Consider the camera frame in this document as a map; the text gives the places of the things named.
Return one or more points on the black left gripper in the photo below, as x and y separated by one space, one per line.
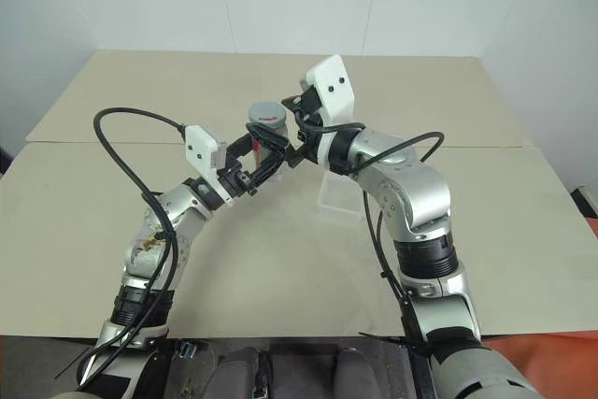
236 179

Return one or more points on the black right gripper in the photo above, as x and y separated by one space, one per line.
310 102

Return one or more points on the small red-capped vial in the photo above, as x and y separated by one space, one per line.
267 151

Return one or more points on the grey bottle cap red mark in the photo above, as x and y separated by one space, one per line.
267 116

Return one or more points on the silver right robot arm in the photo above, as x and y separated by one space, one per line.
420 193

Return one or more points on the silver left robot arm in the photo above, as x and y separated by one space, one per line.
187 217

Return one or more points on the clear plastic box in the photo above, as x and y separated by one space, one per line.
336 198

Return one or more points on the small metal buckle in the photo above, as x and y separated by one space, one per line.
188 350

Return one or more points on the dark rounded padded shape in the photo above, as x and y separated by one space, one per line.
238 373
357 373

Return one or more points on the dark grey flat pad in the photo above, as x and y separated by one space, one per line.
301 371

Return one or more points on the dark object with white edge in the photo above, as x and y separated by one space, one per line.
586 200

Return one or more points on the orange red object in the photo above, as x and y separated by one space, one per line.
551 352

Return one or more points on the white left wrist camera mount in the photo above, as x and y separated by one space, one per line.
198 144

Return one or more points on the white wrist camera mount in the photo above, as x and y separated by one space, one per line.
334 86
198 144

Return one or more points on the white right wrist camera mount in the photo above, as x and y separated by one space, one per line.
334 86

